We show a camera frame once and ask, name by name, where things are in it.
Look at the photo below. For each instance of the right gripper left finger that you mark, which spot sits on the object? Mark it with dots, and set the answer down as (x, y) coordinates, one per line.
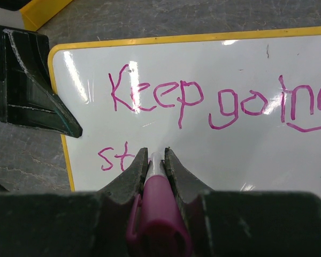
(72, 224)

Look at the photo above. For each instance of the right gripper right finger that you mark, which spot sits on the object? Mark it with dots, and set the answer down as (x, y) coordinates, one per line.
(245, 223)

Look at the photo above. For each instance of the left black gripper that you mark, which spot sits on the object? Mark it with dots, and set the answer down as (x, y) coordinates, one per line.
(26, 95)

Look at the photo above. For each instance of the pink capped whiteboard marker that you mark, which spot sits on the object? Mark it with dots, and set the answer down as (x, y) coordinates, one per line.
(155, 226)

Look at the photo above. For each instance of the wood framed whiteboard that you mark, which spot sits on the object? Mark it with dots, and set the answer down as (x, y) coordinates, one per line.
(241, 111)

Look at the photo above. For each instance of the yellow plastic tray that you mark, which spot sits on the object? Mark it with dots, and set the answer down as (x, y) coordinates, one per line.
(36, 13)

